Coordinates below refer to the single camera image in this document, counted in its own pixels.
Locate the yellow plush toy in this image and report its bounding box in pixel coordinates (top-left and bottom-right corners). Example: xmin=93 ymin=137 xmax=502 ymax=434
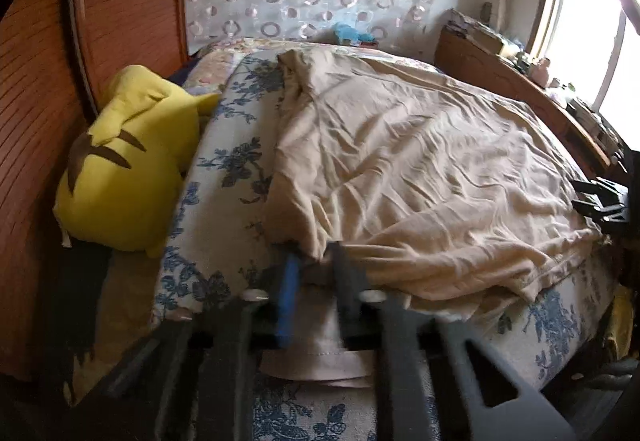
xmin=53 ymin=64 xmax=222 ymax=260

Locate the blue floral white blanket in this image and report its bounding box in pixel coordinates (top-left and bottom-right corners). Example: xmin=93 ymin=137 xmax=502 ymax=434
xmin=151 ymin=51 xmax=617 ymax=441

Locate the wooden headboard shelf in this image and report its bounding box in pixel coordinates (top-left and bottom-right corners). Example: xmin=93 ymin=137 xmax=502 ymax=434
xmin=433 ymin=27 xmax=632 ymax=182

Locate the blue bag on box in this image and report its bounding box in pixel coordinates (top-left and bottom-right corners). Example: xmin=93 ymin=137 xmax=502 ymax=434
xmin=333 ymin=22 xmax=377 ymax=48

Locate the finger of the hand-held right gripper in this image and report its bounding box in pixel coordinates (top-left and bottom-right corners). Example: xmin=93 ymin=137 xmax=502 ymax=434
xmin=571 ymin=178 xmax=628 ymax=198
xmin=570 ymin=197 xmax=630 ymax=224

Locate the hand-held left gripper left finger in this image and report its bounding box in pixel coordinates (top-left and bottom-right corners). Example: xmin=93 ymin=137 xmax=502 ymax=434
xmin=97 ymin=248 xmax=307 ymax=441

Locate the wooden headboard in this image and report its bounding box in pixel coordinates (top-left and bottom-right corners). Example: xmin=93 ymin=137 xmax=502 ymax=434
xmin=0 ymin=0 xmax=195 ymax=384

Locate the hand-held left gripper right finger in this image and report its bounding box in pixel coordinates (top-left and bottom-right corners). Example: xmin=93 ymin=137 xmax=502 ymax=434
xmin=327 ymin=241 xmax=577 ymax=441

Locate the beige printed t-shirt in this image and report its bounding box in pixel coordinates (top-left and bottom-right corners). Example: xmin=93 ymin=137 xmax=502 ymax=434
xmin=259 ymin=47 xmax=604 ymax=388

